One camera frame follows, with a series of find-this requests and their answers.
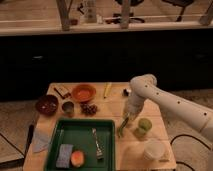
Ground blue sponge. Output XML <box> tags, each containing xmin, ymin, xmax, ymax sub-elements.
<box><xmin>56</xmin><ymin>144</ymin><xmax>73</xmax><ymax>168</ymax></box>

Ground white plastic container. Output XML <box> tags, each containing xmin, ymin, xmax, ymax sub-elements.
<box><xmin>144</xmin><ymin>139</ymin><xmax>165</xmax><ymax>160</ymax></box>

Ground green plastic cup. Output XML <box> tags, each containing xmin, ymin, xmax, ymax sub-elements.
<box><xmin>138</xmin><ymin>118</ymin><xmax>152</xmax><ymax>134</ymax></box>

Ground dark red bowl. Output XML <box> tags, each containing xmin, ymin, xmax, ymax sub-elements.
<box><xmin>35</xmin><ymin>95</ymin><xmax>59</xmax><ymax>116</ymax></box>

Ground orange bowl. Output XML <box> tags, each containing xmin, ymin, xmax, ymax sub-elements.
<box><xmin>71</xmin><ymin>84</ymin><xmax>96</xmax><ymax>103</ymax></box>

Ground brown chocolate bar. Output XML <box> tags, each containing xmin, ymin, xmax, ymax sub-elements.
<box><xmin>54</xmin><ymin>87</ymin><xmax>70</xmax><ymax>99</ymax></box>

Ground bunch of dark grapes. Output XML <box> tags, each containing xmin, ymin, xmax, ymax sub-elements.
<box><xmin>80</xmin><ymin>103</ymin><xmax>98</xmax><ymax>115</ymax></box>

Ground metal fork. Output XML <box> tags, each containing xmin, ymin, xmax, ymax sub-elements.
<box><xmin>92</xmin><ymin>128</ymin><xmax>104</xmax><ymax>160</ymax></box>

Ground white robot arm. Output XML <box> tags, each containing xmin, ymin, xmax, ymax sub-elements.
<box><xmin>123</xmin><ymin>74</ymin><xmax>213</xmax><ymax>171</ymax></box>

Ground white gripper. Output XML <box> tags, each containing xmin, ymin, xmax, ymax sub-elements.
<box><xmin>123</xmin><ymin>98</ymin><xmax>144</xmax><ymax>122</ymax></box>

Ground green plastic tray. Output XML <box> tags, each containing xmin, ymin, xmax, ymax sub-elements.
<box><xmin>44</xmin><ymin>119</ymin><xmax>116</xmax><ymax>171</ymax></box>

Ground black cable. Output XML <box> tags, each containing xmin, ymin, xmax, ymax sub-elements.
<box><xmin>170</xmin><ymin>133</ymin><xmax>213</xmax><ymax>171</ymax></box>

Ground orange peach fruit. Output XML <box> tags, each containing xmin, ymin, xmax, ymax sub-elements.
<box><xmin>71</xmin><ymin>150</ymin><xmax>84</xmax><ymax>167</ymax></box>

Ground light blue cloth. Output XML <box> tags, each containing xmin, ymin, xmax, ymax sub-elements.
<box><xmin>32</xmin><ymin>129</ymin><xmax>50</xmax><ymax>153</ymax></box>

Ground small metal cup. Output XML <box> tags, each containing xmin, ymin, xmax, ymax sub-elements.
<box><xmin>62</xmin><ymin>101</ymin><xmax>74</xmax><ymax>116</ymax></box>

